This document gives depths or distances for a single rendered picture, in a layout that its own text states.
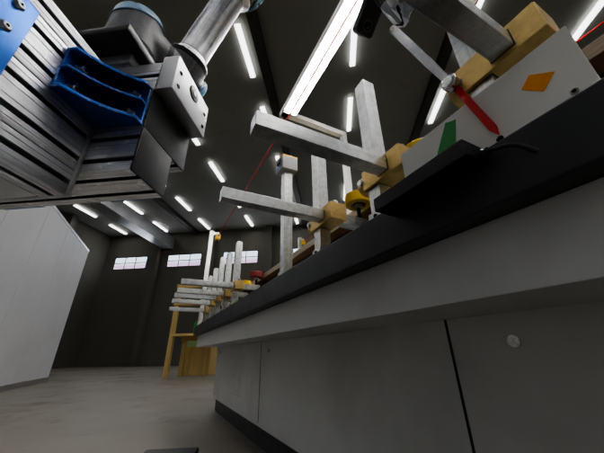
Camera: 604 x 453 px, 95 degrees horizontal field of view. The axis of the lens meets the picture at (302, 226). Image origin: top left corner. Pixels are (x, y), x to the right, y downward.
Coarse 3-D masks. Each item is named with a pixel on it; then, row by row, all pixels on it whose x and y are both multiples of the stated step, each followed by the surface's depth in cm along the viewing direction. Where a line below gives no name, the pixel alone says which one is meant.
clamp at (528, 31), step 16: (528, 16) 36; (544, 16) 35; (512, 32) 38; (528, 32) 36; (544, 32) 35; (512, 48) 37; (528, 48) 37; (464, 64) 44; (480, 64) 41; (496, 64) 39; (512, 64) 39; (464, 80) 43; (480, 80) 41
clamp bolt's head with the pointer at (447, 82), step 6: (450, 78) 43; (444, 84) 44; (456, 90) 44; (462, 90) 43; (462, 96) 43; (468, 96) 42; (468, 102) 41; (474, 102) 41; (474, 108) 40; (480, 108) 40; (480, 114) 39; (486, 114) 39; (480, 120) 39; (486, 120) 38; (492, 120) 38; (486, 126) 38; (492, 126) 38; (498, 132) 37
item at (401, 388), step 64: (448, 320) 63; (512, 320) 51; (576, 320) 44; (256, 384) 161; (320, 384) 103; (384, 384) 76; (448, 384) 60; (512, 384) 50; (576, 384) 42; (320, 448) 96; (384, 448) 72; (448, 448) 58; (512, 448) 48; (576, 448) 41
